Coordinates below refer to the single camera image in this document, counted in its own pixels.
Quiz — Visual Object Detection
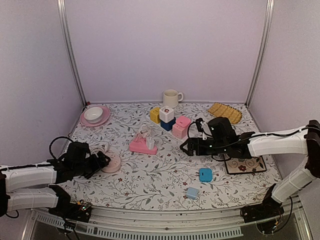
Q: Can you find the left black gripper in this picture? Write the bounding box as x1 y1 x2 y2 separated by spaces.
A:
73 151 110 179

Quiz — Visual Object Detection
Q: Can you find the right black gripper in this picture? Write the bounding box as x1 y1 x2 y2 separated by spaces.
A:
180 137 229 157

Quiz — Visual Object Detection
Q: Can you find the round pink socket with cord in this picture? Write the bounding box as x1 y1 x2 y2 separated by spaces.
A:
90 146 121 174

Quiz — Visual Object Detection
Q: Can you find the blue plug adapter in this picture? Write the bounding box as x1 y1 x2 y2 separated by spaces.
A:
198 168 213 183

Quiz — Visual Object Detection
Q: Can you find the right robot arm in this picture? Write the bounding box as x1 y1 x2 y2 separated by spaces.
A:
180 117 320 218

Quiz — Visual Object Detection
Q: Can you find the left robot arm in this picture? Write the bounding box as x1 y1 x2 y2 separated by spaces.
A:
0 142 111 220

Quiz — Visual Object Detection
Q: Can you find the pink cube socket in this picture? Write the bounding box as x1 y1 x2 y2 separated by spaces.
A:
172 123 188 140

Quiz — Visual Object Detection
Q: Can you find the pink plug adapter on top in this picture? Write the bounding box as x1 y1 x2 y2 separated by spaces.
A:
175 115 191 128

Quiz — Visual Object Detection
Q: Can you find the dark blue cube socket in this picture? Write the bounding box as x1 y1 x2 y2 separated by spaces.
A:
160 117 176 131

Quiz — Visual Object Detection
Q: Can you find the white cube socket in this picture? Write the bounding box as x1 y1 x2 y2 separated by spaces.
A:
159 105 174 123

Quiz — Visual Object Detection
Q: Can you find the light blue charger plug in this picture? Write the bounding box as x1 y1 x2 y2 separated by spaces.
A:
185 187 199 200

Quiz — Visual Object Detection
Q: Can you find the yellow cube socket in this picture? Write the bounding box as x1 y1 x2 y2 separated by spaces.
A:
149 107 161 124

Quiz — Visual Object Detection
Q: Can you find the yellow woven tray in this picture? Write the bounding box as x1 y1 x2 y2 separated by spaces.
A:
207 102 243 125

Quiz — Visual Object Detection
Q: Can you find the floral square coaster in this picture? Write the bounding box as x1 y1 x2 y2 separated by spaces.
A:
224 156 267 175

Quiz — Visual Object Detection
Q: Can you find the floral table cloth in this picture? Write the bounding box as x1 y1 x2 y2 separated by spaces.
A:
61 103 281 211

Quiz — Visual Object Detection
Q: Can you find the pink flat power strip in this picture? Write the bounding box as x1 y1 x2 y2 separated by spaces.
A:
129 138 158 155

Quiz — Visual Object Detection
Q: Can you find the white bowl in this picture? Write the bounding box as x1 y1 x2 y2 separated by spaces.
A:
84 107 103 122

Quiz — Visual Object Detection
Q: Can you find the cream ceramic mug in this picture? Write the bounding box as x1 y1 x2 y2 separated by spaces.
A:
162 89 184 108

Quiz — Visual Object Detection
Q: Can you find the pink plate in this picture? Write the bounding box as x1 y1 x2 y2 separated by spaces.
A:
79 106 111 127

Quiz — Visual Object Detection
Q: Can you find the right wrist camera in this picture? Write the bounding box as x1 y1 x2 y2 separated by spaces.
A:
195 118 209 141

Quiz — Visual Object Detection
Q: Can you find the white charger with cable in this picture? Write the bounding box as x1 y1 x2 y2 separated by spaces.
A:
135 125 155 150

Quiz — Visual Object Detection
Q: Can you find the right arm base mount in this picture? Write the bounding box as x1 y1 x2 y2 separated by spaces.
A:
240 189 284 223

